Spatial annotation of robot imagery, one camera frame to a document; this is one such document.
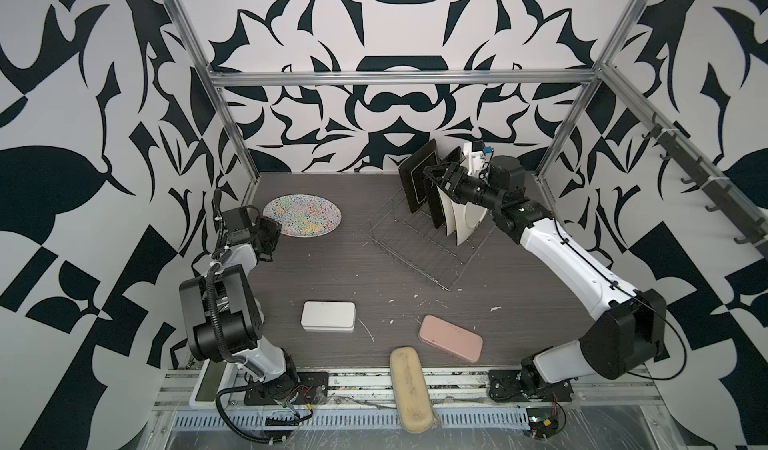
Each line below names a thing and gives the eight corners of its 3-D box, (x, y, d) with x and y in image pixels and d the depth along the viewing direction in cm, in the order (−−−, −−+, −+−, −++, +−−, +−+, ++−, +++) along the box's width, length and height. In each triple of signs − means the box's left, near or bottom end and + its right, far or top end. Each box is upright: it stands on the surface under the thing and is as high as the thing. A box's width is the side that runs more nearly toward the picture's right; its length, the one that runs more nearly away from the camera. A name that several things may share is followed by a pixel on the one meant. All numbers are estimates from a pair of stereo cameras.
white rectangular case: (302, 332, 84) (298, 326, 80) (306, 307, 89) (302, 300, 85) (355, 333, 84) (354, 326, 80) (357, 307, 89) (356, 300, 85)
